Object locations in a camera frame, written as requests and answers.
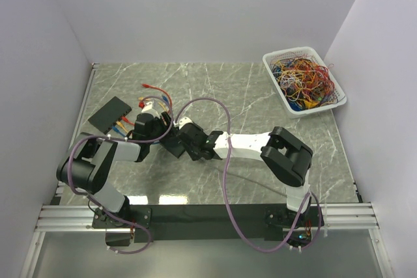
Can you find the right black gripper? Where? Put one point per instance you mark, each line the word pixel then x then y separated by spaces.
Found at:
pixel 194 157

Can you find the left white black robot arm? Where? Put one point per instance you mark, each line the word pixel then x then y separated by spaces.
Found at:
pixel 87 164

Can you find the black network switch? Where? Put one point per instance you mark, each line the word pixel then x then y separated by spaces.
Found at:
pixel 109 114
pixel 173 145

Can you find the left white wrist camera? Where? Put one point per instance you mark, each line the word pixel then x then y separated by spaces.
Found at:
pixel 147 108

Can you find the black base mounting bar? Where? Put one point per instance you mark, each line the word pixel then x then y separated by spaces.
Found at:
pixel 270 222

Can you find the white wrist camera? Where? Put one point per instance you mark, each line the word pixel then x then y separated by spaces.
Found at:
pixel 182 122
pixel 147 108

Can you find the aluminium rail frame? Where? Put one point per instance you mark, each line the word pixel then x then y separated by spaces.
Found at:
pixel 59 218

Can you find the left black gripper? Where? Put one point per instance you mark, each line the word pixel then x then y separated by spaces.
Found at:
pixel 168 120

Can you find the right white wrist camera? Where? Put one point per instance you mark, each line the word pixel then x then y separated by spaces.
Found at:
pixel 182 122

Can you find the white plastic basket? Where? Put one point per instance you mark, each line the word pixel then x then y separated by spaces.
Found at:
pixel 304 83

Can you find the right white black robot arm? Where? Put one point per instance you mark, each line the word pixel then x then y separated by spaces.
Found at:
pixel 285 155

